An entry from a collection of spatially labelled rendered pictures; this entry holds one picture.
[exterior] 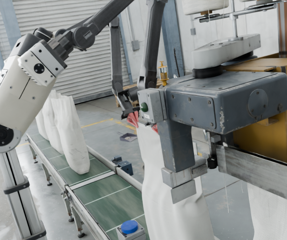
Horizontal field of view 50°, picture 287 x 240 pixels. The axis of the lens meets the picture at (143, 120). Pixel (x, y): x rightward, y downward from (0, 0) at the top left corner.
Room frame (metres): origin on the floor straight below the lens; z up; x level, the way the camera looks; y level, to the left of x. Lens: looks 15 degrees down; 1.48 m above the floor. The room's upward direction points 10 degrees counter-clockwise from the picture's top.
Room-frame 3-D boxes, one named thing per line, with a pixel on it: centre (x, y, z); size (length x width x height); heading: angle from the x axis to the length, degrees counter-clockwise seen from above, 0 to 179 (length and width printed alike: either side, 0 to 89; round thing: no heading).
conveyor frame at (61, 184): (3.41, 1.00, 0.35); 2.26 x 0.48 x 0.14; 26
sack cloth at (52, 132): (3.45, 1.02, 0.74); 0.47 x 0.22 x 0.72; 27
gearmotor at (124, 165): (2.70, 0.30, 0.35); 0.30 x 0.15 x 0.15; 26
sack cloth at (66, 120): (2.78, 0.70, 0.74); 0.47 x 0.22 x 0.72; 24
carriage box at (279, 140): (1.02, -0.50, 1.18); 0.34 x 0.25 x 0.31; 116
